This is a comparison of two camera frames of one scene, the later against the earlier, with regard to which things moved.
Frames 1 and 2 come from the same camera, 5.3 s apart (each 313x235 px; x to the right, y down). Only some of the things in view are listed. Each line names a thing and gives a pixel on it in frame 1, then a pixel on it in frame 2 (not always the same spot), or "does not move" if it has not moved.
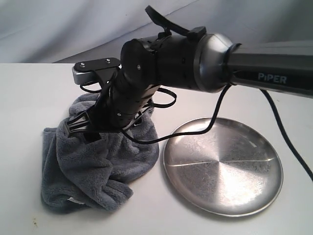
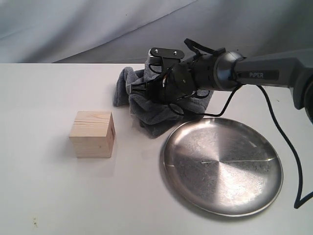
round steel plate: x=233 y=170 does not move
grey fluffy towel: x=78 y=174 -> x=155 y=117
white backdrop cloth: x=67 y=31 does not move
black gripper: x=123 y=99 -> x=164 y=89
